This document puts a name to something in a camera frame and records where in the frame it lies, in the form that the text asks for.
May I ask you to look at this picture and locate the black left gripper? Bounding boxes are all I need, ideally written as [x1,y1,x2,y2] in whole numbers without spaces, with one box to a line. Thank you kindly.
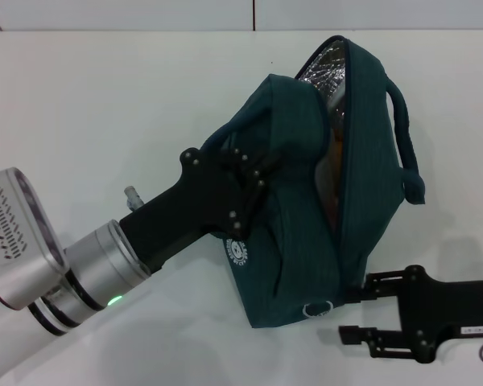
[119,147,285,271]

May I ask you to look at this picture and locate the dark teal insulated lunch bag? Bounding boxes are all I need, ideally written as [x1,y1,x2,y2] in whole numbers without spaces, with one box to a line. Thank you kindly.
[204,35,427,330]

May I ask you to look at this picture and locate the silver left gripper connector stub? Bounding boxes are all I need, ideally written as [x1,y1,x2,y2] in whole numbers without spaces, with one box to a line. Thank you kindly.
[123,185,145,211]

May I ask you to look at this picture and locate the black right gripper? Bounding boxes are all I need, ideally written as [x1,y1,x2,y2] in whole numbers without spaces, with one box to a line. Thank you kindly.
[337,265,483,365]

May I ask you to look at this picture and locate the metal zipper pull ring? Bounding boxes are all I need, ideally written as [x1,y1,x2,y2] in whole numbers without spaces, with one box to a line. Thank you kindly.
[302,299,333,319]

